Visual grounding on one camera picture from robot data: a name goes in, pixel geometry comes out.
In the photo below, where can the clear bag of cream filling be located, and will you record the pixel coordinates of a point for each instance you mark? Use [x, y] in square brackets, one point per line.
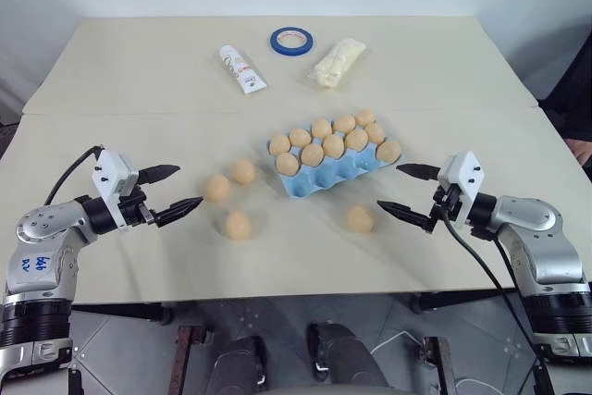
[335, 64]

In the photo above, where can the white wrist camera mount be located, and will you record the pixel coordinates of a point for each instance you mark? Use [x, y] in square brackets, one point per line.
[111, 173]
[464, 173]

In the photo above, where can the white printed tube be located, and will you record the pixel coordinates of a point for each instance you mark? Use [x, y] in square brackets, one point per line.
[240, 69]

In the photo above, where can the tan egg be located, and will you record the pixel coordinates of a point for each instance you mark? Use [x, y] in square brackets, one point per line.
[279, 144]
[238, 225]
[333, 146]
[218, 188]
[242, 171]
[374, 133]
[360, 218]
[344, 123]
[389, 151]
[312, 155]
[287, 164]
[356, 139]
[366, 117]
[321, 128]
[300, 137]

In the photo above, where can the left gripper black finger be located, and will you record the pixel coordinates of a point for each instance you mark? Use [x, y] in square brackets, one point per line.
[178, 210]
[159, 173]

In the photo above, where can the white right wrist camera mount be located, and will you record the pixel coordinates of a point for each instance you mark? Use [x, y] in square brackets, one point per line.
[464, 173]

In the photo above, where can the rusty brown metal frame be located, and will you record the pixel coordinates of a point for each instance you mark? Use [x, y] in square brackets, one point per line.
[187, 358]
[439, 362]

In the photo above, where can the dark clad bystander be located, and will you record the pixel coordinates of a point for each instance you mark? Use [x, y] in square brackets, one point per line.
[571, 99]

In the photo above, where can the dark rounded shape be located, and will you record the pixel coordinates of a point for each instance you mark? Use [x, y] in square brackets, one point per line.
[240, 365]
[342, 358]

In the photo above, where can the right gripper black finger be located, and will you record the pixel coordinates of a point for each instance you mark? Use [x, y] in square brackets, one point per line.
[421, 171]
[409, 214]

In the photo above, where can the blue tape roll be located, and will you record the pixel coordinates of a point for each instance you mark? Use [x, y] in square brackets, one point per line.
[277, 41]

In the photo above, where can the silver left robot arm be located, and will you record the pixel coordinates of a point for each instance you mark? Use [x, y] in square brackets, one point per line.
[44, 247]

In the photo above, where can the blue egg carton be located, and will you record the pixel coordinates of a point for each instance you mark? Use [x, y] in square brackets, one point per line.
[324, 180]

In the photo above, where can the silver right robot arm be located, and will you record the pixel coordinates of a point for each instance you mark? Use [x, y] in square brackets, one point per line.
[541, 247]

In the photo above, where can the black table leg with caster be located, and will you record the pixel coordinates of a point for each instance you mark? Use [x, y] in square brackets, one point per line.
[444, 300]
[139, 312]

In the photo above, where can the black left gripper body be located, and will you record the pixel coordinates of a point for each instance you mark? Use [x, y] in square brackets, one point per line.
[134, 210]

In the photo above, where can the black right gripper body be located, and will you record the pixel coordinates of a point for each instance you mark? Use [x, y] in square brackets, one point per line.
[447, 204]

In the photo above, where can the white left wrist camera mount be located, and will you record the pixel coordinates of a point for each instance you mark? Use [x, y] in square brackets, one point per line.
[111, 173]

